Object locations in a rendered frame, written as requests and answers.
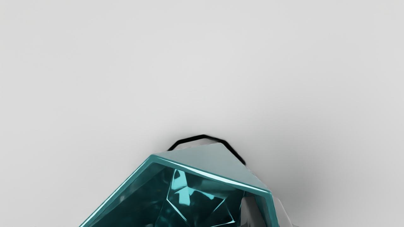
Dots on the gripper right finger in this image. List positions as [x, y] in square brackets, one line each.
[284, 219]

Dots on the teal faceted mug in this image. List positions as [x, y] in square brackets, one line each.
[208, 164]

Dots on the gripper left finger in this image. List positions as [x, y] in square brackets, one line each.
[252, 214]

